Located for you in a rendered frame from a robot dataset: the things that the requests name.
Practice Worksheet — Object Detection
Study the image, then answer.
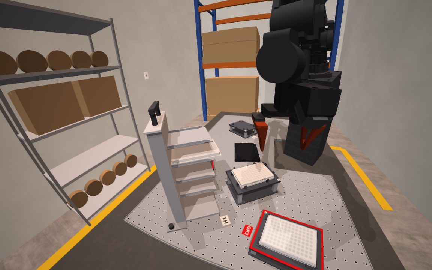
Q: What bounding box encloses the grey shelf rack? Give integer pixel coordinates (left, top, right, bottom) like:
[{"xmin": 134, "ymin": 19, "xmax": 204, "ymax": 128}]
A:
[{"xmin": 147, "ymin": 114, "xmax": 220, "ymax": 223}]

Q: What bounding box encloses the white rectangular plate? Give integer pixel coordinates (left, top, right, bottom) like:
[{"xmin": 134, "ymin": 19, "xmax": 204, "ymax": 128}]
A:
[{"xmin": 171, "ymin": 139, "xmax": 222, "ymax": 165}]

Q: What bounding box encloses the cream well plate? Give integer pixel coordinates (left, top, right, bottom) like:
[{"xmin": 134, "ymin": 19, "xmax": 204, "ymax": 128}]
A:
[{"xmin": 232, "ymin": 162, "xmax": 275, "ymax": 189}]

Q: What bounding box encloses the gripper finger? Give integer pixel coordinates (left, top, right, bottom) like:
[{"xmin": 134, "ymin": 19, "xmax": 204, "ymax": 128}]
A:
[
  {"xmin": 300, "ymin": 125, "xmax": 326, "ymax": 150},
  {"xmin": 252, "ymin": 117, "xmax": 268, "ymax": 152}
]

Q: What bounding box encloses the dark grey flat nest with red border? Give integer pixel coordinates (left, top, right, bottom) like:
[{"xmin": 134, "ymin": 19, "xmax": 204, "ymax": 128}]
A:
[{"xmin": 248, "ymin": 210, "xmax": 324, "ymax": 270}]

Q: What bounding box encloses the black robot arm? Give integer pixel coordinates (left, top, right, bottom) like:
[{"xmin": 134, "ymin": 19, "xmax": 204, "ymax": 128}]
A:
[{"xmin": 256, "ymin": 0, "xmax": 342, "ymax": 129}]

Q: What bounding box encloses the white microplate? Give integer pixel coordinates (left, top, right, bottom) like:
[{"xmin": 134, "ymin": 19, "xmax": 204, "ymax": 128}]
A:
[{"xmin": 259, "ymin": 215, "xmax": 317, "ymax": 268}]

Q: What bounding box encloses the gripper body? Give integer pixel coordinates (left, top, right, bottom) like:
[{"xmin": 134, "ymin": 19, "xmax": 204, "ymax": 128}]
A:
[{"xmin": 252, "ymin": 79, "xmax": 308, "ymax": 125}]

